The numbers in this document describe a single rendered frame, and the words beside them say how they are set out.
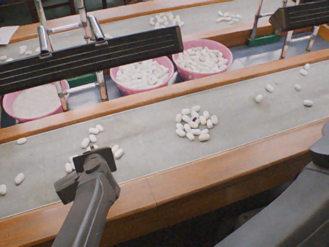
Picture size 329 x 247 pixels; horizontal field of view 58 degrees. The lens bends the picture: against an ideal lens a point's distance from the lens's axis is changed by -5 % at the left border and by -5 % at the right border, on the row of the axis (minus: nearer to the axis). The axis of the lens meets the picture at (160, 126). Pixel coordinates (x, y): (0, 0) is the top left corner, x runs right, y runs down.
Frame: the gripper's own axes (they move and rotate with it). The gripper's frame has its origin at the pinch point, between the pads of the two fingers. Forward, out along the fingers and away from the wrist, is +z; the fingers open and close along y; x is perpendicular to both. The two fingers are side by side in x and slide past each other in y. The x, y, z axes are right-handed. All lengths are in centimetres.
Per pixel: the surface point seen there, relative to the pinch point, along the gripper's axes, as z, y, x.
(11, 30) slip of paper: 86, 24, -58
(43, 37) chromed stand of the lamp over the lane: 2.8, 5.0, -35.5
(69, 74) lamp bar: -1.5, 0.5, -23.7
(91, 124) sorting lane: 26.9, -3.0, -6.2
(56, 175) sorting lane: 13.2, 12.5, 5.4
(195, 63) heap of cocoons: 41, -53, -19
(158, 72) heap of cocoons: 42, -36, -19
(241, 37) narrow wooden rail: 54, -87, -27
